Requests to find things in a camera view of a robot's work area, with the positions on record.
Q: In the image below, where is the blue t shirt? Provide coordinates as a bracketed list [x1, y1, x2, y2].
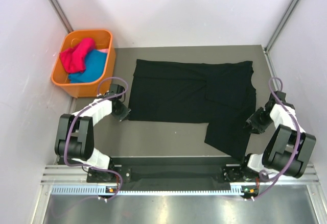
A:
[68, 49, 107, 83]

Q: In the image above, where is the aluminium frame post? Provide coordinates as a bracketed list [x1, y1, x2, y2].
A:
[264, 0, 301, 54]
[48, 0, 74, 33]

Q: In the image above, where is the light pink cloth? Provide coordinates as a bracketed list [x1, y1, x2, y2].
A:
[99, 48, 108, 53]

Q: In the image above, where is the right aluminium frame post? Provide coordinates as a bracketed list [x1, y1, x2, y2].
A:
[264, 0, 301, 54]

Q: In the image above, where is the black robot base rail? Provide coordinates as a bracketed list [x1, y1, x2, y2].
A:
[57, 156, 302, 186]

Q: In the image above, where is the left aluminium frame post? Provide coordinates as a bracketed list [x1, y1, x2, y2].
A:
[48, 0, 74, 33]

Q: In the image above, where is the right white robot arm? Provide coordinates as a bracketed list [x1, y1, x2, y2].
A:
[238, 91, 316, 181]

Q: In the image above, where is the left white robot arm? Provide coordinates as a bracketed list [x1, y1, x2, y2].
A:
[54, 84, 130, 183]

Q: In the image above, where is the black t shirt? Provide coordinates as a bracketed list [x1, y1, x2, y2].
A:
[129, 59, 256, 161]

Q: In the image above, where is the white slotted cable duct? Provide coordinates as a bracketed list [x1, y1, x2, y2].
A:
[51, 185, 258, 196]

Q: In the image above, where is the pink t shirt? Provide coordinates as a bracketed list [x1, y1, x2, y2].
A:
[59, 38, 96, 74]

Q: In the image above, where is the orange plastic bin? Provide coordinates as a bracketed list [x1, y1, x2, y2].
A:
[51, 29, 116, 98]

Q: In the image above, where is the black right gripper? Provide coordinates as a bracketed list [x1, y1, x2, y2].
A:
[245, 107, 274, 134]

